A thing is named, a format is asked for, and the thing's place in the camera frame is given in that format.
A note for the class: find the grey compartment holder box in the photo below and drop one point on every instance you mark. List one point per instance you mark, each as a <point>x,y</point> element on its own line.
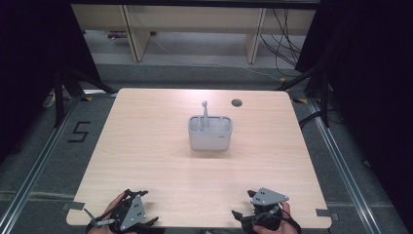
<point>210,139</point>

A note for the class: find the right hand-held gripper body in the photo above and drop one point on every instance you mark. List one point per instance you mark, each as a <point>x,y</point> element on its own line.
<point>268,203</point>

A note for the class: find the white electric toothbrush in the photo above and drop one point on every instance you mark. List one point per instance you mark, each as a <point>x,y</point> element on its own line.
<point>205,113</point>

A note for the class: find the yellow floor tape piece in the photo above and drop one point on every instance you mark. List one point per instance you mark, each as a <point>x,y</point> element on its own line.
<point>300,100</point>
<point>87,98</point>

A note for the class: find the person's right hand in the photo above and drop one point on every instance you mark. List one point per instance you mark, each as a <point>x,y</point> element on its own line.
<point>287,209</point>

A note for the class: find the grey tape piece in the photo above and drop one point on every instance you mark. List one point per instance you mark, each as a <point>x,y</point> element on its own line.
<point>73,205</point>
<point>328,214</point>

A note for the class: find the person's left hand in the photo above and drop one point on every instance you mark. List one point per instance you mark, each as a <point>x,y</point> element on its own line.
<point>113,204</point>

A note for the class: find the light wooden desk frame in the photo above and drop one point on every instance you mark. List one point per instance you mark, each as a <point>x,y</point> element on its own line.
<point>195,19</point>

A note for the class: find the black metal stand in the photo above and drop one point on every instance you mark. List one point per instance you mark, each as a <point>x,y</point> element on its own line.
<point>323,94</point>
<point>60,97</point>

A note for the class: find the dark curtain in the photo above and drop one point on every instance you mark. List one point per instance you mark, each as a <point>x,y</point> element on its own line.
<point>29,65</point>
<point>373,81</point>

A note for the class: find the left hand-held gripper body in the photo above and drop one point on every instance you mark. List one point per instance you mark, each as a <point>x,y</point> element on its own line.
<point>131,214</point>

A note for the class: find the metal floor rail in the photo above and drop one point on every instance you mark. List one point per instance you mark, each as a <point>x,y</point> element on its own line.
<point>344,169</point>
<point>35,165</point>

